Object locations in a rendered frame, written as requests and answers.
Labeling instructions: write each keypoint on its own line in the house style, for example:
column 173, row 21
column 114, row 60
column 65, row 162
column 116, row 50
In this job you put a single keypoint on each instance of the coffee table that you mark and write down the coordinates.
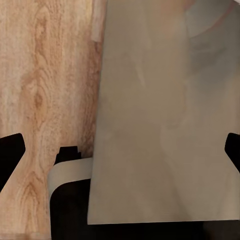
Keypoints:
column 169, row 95

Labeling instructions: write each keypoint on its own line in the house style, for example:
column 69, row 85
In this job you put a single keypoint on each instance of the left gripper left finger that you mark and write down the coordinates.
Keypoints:
column 12, row 149

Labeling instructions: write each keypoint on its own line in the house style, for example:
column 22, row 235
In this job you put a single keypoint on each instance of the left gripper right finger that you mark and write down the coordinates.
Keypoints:
column 232, row 149

